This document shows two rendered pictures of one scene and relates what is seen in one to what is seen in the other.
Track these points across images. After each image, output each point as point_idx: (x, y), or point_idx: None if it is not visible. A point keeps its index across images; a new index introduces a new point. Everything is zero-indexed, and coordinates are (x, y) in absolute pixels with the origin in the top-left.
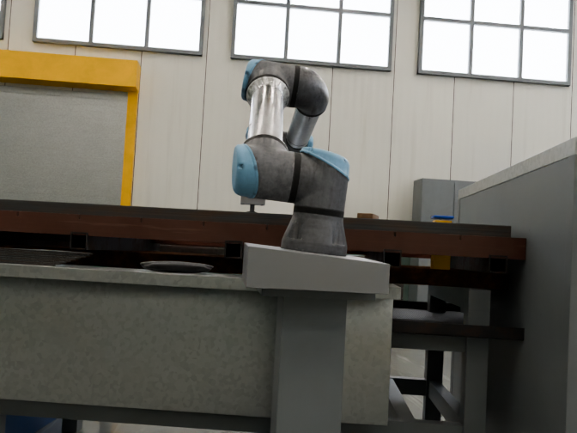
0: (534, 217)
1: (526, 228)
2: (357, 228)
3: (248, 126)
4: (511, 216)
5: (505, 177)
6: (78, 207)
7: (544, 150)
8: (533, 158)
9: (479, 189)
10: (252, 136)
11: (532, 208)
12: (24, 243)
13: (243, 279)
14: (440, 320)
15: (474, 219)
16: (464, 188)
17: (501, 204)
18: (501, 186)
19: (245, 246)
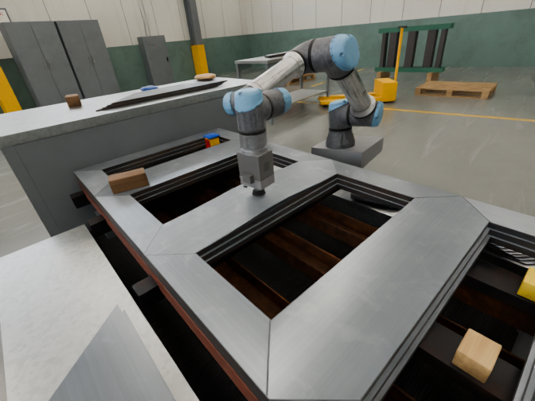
0: (229, 118)
1: (221, 126)
2: None
3: (259, 90)
4: (196, 126)
5: (177, 104)
6: None
7: (235, 86)
8: (222, 90)
9: (107, 122)
10: (372, 96)
11: (226, 114)
12: None
13: (369, 161)
14: (181, 208)
15: (100, 149)
16: (32, 130)
17: (173, 122)
18: (169, 111)
19: (374, 145)
